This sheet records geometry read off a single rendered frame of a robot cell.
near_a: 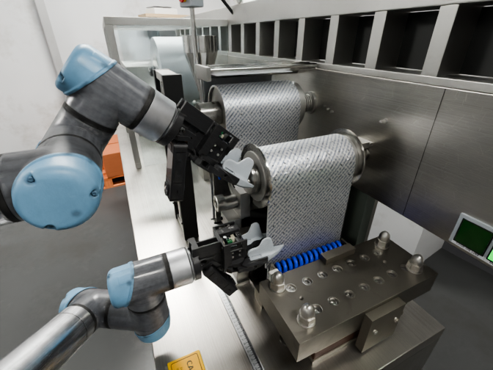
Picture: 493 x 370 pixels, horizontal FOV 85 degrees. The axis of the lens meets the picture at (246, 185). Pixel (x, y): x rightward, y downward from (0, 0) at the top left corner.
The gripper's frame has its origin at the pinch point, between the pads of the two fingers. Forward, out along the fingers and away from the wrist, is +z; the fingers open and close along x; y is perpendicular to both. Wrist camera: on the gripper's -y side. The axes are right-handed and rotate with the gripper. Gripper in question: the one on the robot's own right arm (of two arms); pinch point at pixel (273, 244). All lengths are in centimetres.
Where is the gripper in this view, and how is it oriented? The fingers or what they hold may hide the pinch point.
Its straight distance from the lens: 66.4
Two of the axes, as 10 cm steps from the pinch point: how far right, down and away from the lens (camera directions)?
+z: 9.0, -2.1, 3.7
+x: -4.3, -4.4, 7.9
